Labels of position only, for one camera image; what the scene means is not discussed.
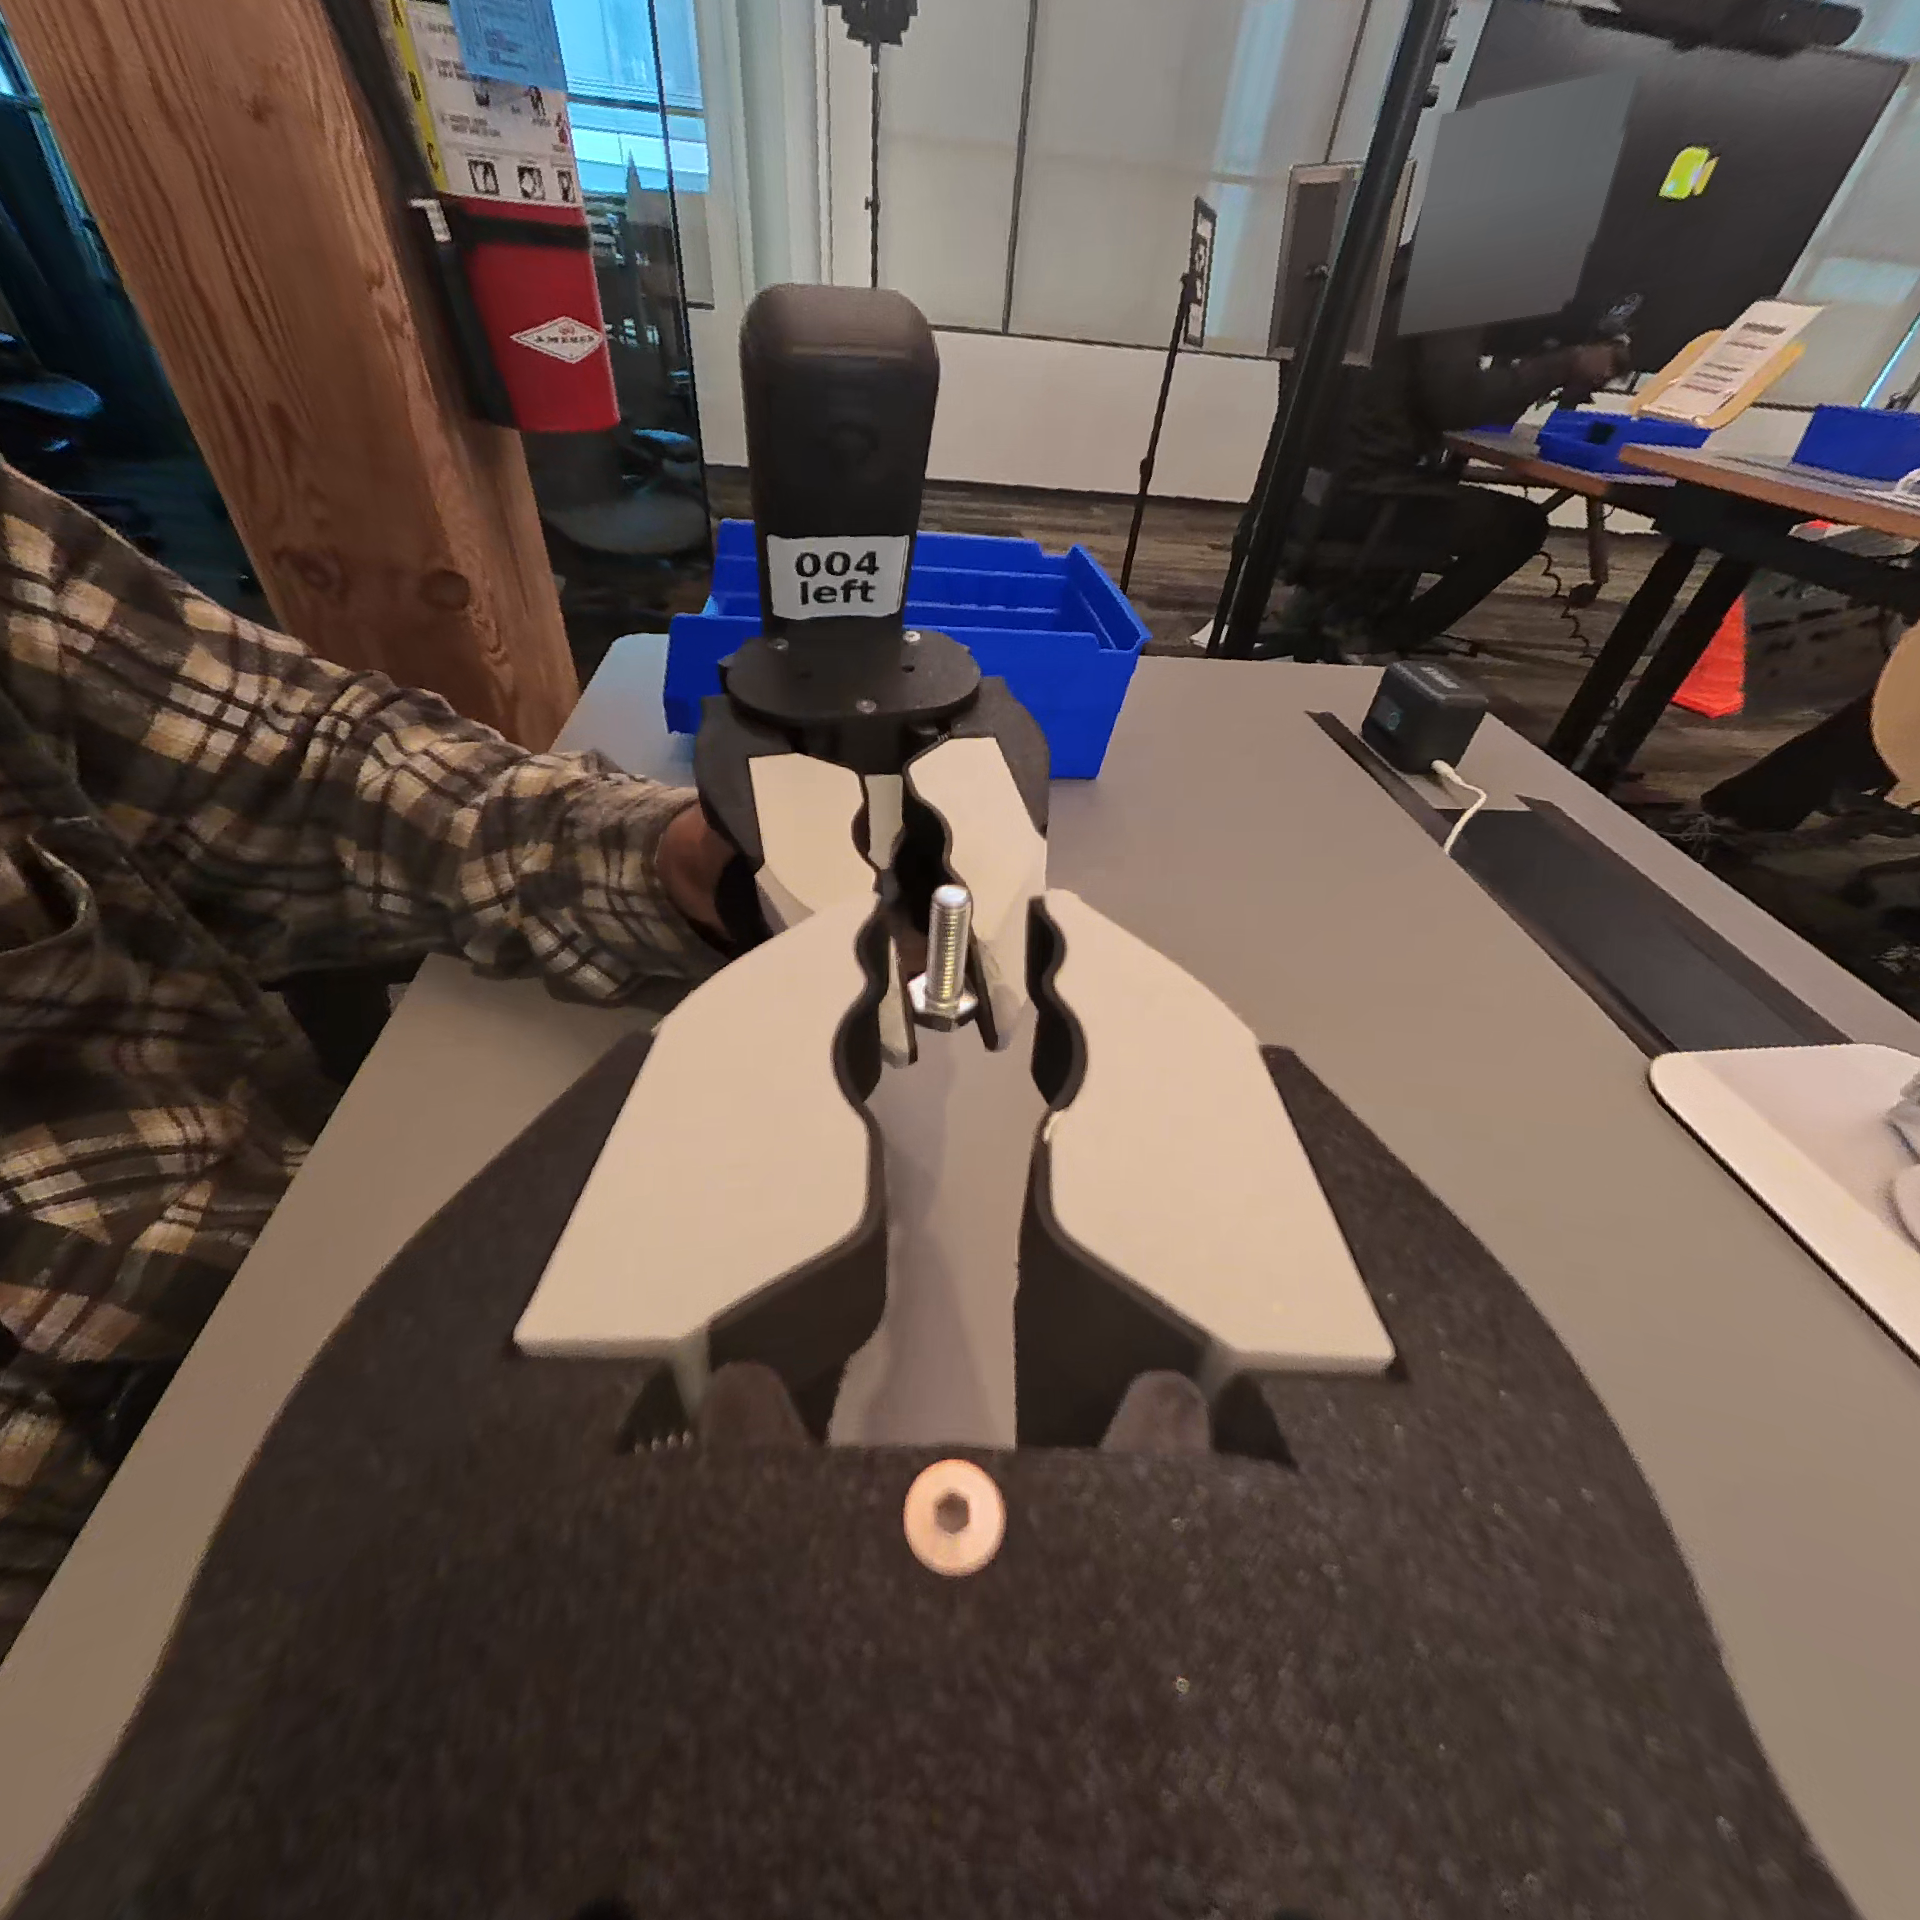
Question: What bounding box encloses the black light stand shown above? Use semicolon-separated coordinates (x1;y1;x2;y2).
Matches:
823;0;927;291

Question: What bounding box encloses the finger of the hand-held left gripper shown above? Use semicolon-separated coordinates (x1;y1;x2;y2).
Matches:
900;745;1051;1047
746;755;916;1069

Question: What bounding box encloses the orange traffic cone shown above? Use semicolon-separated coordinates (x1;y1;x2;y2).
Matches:
1671;593;1751;720

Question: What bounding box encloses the blue plastic bin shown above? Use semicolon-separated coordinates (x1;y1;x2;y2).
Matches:
663;516;1153;783

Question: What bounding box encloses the dark power adapter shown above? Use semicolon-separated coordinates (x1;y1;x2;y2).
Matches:
1363;660;1490;777

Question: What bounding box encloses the large black monitor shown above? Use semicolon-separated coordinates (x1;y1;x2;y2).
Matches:
1440;0;1913;407

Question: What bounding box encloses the safety instruction sign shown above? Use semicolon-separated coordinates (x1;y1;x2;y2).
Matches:
394;0;588;212

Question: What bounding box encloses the wooden post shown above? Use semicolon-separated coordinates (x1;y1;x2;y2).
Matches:
8;0;583;752

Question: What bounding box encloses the dark table cable channel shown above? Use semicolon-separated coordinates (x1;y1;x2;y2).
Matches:
1311;709;1850;1056

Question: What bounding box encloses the red fire extinguisher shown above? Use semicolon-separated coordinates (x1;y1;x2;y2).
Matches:
449;194;625;436

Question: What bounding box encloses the person's plaid shirt torso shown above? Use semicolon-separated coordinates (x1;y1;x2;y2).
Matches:
0;458;369;1644

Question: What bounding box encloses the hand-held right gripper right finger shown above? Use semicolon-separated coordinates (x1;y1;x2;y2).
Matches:
1020;888;1396;1450

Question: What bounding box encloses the white tray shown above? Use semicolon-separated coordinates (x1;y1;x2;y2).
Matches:
1651;1044;1920;1360

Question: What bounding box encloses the person's left hand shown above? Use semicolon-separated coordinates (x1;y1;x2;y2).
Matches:
656;803;725;941

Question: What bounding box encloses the black tripod stand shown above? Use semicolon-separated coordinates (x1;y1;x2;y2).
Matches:
1122;194;1221;561

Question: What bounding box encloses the person's left forearm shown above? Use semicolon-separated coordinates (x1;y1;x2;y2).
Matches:
225;645;729;1008

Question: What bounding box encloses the wooden desk with black legs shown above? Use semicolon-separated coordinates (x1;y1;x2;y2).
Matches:
1447;423;1920;783

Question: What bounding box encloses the small blue bin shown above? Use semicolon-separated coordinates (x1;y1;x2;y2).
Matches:
1793;402;1920;482
1536;407;1713;475

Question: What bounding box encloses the paper sign in wooden holder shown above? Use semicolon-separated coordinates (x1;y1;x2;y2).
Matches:
1633;299;1826;427

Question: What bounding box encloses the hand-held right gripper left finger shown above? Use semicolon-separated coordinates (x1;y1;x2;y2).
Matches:
515;896;904;1442

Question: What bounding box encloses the white cable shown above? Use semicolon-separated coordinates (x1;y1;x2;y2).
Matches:
1431;756;1530;859

